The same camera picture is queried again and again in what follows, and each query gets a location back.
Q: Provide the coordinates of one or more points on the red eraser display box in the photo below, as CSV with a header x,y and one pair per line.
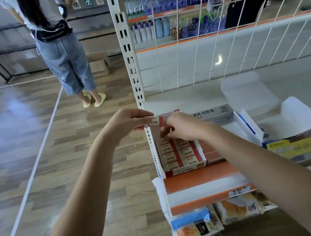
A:
x,y
181,156

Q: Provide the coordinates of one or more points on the person's left forearm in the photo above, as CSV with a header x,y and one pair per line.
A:
x,y
77,220

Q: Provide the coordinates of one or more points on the row of blue bottles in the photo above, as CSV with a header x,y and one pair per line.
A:
x,y
176,15

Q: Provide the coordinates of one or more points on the person's left hand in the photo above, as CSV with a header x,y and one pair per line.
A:
x,y
125,125

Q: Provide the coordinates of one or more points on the blue orange snack packet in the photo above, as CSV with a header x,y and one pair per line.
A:
x,y
197,229

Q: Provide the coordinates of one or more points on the white orange metal shelf unit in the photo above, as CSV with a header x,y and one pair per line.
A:
x,y
301,84

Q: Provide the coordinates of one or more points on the person's right hand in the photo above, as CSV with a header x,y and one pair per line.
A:
x,y
188,128

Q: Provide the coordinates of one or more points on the small brown cardboard box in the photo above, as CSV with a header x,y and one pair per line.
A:
x,y
99,63

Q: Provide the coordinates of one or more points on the red white small box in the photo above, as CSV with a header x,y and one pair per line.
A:
x,y
158,120

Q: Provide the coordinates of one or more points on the yellow price label strip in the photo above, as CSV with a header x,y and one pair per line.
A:
x,y
306,142

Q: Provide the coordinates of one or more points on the blue white eraser box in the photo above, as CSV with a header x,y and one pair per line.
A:
x,y
253,94

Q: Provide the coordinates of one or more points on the box of pink-blue erasers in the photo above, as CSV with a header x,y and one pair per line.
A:
x,y
215,112

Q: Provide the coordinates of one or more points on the person's right forearm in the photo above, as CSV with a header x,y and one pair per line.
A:
x,y
285,179

